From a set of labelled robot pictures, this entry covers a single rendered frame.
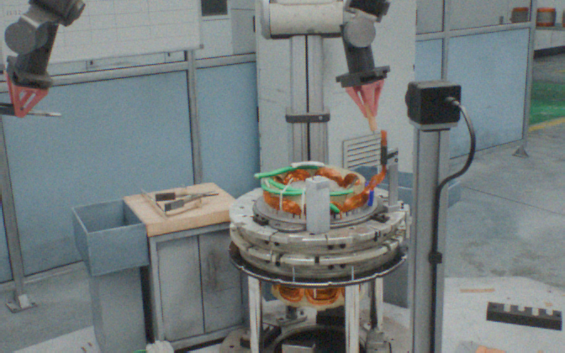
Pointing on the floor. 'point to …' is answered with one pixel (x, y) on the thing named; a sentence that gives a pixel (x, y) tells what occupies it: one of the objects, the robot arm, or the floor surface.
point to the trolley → (548, 71)
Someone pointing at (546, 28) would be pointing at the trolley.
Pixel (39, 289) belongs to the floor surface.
